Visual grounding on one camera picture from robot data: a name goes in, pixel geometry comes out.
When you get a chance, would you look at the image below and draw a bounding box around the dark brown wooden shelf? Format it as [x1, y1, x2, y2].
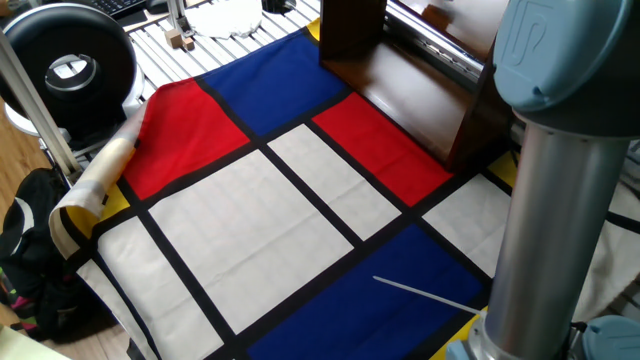
[318, 0, 516, 175]

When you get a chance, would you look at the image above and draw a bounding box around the black round object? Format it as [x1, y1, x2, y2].
[261, 0, 296, 15]

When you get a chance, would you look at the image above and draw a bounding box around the Mondrian pattern tablecloth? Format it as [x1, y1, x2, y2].
[48, 17, 640, 360]

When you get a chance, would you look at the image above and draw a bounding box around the white zip tie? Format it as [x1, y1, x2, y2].
[372, 275, 486, 317]

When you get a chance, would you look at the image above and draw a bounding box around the white crumpled cloth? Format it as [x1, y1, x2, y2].
[185, 0, 264, 40]

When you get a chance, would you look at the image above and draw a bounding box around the aluminium upright profile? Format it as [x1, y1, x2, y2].
[166, 0, 195, 37]

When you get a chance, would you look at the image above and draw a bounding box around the black keyboard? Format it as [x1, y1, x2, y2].
[92, 0, 146, 15]

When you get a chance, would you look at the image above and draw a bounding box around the black backpack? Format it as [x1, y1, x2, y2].
[0, 167, 101, 341]

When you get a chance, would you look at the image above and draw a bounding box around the pale green sheet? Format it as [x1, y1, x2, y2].
[0, 324, 71, 360]

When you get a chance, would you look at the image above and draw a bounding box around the aluminium frame post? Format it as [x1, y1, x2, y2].
[0, 29, 84, 176]

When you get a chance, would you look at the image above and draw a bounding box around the black round ring fan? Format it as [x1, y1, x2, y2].
[0, 2, 146, 141]

